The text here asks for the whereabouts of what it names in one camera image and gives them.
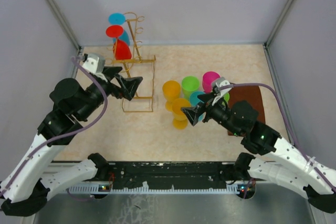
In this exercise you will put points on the orange wine glass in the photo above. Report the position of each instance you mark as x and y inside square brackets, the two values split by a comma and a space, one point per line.
[180, 120]
[171, 91]

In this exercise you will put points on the green wine glass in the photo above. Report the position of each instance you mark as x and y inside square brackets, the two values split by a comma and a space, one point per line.
[189, 85]
[226, 97]

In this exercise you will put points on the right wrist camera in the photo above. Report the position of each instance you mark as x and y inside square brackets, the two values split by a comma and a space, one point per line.
[220, 87]

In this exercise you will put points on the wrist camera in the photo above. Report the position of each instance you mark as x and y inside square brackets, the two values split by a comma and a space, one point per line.
[94, 63]
[220, 87]

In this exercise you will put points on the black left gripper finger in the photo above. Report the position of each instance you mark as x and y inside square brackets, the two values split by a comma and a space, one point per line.
[110, 72]
[129, 86]

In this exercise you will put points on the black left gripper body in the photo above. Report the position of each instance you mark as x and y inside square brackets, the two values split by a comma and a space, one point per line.
[114, 89]

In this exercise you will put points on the red wine glass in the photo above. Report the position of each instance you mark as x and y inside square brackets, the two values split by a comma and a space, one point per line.
[121, 42]

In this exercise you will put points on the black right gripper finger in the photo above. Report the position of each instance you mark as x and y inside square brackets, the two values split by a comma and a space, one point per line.
[193, 113]
[207, 99]

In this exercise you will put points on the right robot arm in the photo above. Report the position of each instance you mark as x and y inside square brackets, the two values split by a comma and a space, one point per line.
[269, 155]

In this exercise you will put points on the teal wine glass front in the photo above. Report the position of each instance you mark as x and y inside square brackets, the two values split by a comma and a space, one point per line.
[193, 99]

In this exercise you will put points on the brown cloth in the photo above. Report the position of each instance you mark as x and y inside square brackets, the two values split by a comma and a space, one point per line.
[251, 94]

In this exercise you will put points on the teal wine glass rear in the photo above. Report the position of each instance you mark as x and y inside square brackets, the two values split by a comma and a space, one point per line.
[119, 19]

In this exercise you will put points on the green wine glass front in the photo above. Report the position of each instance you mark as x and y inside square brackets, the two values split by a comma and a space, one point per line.
[189, 85]

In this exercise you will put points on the orange wine glass front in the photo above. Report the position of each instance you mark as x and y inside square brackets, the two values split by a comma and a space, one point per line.
[171, 91]

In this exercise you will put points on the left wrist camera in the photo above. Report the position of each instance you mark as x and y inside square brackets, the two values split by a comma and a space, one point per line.
[94, 63]

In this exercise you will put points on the pink wine glass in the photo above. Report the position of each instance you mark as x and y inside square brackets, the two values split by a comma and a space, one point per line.
[207, 80]

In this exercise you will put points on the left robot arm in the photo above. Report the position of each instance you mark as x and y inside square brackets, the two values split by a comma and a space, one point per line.
[26, 190]

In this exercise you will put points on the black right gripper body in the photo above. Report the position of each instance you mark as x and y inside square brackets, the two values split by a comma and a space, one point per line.
[214, 110]

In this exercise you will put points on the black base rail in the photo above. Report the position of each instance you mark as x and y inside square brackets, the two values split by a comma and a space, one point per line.
[167, 175]

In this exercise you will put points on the teal wine glass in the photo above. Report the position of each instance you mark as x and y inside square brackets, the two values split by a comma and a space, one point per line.
[119, 19]
[193, 99]

